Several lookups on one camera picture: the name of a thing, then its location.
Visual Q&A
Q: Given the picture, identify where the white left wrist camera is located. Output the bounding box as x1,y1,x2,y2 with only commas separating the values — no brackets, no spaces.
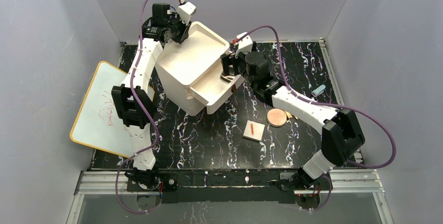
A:
177,2,196,26

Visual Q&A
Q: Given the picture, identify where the light blue small case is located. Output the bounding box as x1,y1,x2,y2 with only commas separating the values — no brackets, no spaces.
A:
311,85,326,98

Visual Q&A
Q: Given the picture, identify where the white Lameila makeup box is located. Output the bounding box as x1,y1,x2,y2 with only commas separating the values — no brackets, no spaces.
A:
243,120,265,142

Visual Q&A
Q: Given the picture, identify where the white drawer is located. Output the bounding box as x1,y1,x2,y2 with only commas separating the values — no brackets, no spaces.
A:
189,72,244,114

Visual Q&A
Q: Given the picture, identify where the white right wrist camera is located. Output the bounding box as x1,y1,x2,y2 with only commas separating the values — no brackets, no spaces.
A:
234,32,253,58

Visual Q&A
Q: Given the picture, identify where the yellow-framed whiteboard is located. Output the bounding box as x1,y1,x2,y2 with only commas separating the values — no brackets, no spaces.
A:
70,61,153,157

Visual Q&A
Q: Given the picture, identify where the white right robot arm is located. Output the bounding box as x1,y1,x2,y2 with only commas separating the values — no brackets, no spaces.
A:
220,51,365,186

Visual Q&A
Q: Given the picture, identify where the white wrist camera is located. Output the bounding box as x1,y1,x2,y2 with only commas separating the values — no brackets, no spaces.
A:
177,2,196,26
234,32,253,58

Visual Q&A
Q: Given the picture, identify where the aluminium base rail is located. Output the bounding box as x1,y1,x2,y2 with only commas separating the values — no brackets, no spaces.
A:
67,169,393,223

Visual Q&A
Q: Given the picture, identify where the round pink powder puff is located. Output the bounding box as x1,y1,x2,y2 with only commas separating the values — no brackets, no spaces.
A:
266,108,287,127

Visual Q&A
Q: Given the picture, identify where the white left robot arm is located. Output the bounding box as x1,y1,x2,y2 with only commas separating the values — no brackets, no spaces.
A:
111,2,196,171

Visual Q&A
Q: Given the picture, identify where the white drawer organizer box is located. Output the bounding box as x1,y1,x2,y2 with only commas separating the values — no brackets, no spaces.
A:
155,21,230,116

